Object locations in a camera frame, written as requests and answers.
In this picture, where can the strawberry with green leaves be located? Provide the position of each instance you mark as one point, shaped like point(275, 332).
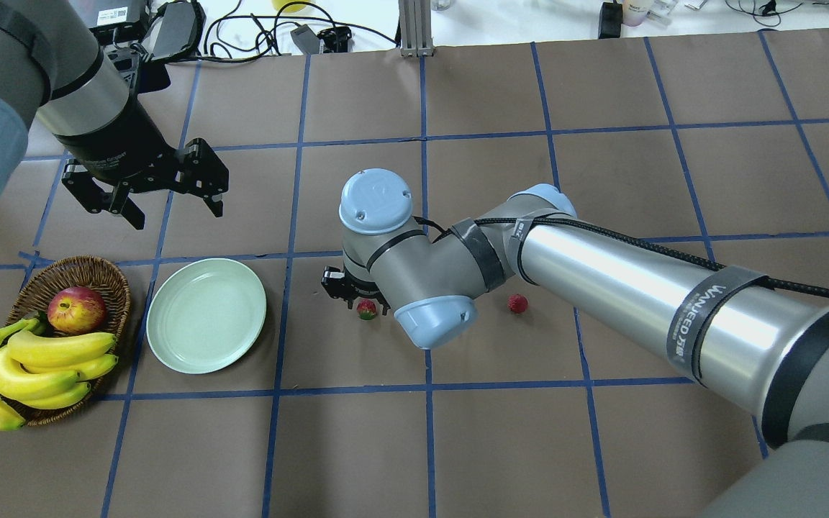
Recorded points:
point(366, 309)

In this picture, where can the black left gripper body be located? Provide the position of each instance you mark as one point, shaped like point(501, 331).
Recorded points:
point(121, 149)

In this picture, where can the brown wicker basket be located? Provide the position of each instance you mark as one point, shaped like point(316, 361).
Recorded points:
point(83, 270)

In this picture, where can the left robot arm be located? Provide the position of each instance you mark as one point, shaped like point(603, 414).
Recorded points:
point(54, 70)

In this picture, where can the black power adapter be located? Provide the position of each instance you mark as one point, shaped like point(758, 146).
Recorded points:
point(174, 31)

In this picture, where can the light green plate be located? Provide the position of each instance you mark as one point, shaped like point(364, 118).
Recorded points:
point(206, 316)

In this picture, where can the aluminium frame post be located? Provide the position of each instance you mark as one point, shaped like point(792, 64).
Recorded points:
point(416, 37)

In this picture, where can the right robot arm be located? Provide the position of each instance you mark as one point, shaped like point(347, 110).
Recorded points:
point(759, 342)

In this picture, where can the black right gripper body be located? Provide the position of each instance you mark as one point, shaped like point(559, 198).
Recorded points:
point(337, 282)

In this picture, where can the black power brick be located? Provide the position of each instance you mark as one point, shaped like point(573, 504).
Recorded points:
point(306, 40)

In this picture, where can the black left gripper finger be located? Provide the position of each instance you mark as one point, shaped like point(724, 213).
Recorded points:
point(94, 199)
point(196, 170)

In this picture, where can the red strawberry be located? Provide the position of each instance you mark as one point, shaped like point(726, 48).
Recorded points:
point(517, 303)

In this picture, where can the yellow banana bunch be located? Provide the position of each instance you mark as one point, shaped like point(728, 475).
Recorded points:
point(48, 373)

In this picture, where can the red apple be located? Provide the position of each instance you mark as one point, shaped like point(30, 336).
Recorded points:
point(77, 310)

